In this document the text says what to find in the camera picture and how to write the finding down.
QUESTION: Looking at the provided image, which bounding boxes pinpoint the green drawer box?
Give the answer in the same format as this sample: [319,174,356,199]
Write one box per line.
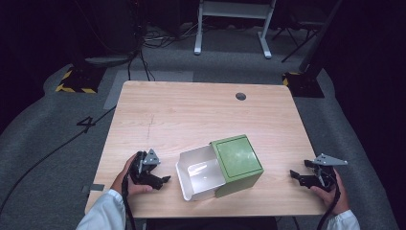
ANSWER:
[210,133,265,198]

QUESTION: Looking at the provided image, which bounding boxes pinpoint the person's left hand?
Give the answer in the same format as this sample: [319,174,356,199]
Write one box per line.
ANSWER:
[110,152,154,196]

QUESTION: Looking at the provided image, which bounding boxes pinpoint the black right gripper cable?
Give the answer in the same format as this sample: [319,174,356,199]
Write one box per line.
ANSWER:
[315,178,342,230]

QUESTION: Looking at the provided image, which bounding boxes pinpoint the bundle of floor cables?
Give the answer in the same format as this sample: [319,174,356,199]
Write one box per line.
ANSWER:
[140,22,200,50]

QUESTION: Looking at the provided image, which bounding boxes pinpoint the black stand pole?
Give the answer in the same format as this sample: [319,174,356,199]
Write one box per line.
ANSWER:
[298,0,345,75]

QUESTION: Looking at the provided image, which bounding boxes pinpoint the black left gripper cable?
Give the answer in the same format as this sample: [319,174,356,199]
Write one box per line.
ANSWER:
[121,166,138,230]

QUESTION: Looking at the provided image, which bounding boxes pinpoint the black stand with grey foot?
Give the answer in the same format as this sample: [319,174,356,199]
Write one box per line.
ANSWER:
[72,0,147,69]

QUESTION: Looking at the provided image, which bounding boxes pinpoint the black tripod legs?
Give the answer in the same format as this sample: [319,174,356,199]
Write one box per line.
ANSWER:
[271,6,324,63]

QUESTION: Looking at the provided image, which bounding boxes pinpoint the person's right hand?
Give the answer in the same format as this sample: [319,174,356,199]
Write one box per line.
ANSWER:
[309,167,351,216]

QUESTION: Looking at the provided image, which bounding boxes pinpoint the long black floor cable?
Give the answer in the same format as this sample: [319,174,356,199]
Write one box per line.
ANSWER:
[0,105,118,216]

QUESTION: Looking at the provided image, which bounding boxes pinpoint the person's dark lap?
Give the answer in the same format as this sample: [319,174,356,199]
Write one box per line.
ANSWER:
[146,217,280,230]

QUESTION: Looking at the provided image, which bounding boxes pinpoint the white drawer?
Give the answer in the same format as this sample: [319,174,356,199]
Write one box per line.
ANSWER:
[174,144,228,202]

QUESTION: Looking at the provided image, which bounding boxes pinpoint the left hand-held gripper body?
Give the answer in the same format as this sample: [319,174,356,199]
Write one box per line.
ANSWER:
[128,149,162,190]

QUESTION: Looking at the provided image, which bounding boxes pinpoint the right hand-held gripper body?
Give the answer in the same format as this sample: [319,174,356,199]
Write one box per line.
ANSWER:
[305,152,350,193]

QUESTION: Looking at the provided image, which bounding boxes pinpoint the white desk frame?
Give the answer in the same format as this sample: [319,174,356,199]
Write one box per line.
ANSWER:
[193,0,278,60]

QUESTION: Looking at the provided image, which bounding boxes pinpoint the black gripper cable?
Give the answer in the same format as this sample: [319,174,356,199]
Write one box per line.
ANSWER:
[315,178,342,230]
[121,166,138,230]

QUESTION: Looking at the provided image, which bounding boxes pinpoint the black floor tape numeral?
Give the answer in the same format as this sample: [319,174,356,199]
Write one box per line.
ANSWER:
[76,116,97,135]

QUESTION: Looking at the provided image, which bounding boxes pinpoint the black yellow striped stand base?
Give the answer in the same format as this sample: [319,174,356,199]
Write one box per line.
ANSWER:
[282,71,326,99]
[55,64,107,95]

